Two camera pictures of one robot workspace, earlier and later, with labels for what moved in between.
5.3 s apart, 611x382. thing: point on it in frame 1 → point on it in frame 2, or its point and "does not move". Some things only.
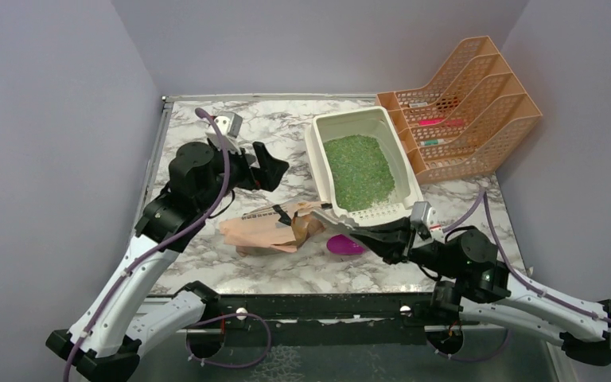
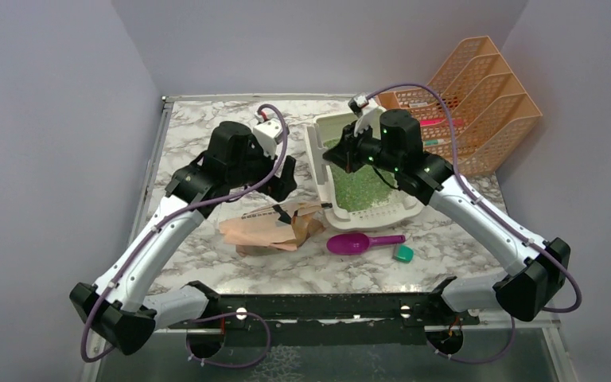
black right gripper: x=393 y=241 → x=343 y=154
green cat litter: x=361 y=174 does not move
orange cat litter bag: x=282 y=228 does not move
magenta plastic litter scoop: x=340 y=244 does not move
